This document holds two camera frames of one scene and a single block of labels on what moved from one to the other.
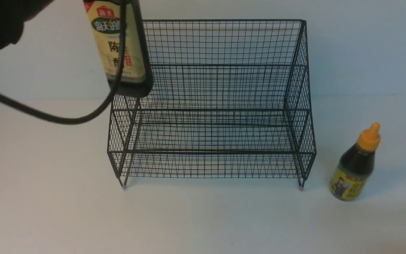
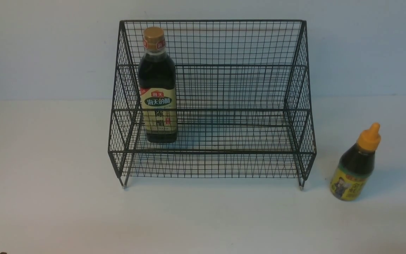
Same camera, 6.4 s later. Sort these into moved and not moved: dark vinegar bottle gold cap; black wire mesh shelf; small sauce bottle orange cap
Moved: dark vinegar bottle gold cap
Not moved: black wire mesh shelf; small sauce bottle orange cap
